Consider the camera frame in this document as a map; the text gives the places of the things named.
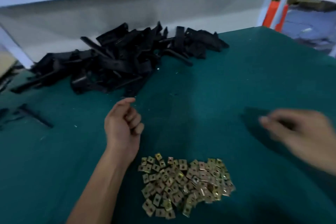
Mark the pile of black plastic brackets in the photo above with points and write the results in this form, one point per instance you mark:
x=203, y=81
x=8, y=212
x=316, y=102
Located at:
x=126, y=56

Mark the person's right hand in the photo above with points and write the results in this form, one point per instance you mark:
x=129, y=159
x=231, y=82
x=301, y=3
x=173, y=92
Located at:
x=309, y=140

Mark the person's left hand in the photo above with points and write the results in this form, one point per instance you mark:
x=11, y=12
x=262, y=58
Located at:
x=123, y=132

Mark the thin black plastic strip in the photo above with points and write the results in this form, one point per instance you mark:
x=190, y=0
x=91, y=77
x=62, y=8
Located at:
x=35, y=115

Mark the person's left forearm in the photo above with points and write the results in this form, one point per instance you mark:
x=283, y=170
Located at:
x=97, y=195

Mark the pile of brass clip nuts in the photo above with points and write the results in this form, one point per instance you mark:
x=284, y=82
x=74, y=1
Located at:
x=183, y=184

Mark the green table cloth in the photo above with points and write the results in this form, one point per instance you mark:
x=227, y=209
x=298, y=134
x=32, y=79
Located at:
x=199, y=116

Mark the white metal post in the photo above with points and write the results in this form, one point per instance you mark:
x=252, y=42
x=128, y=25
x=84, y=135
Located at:
x=14, y=48

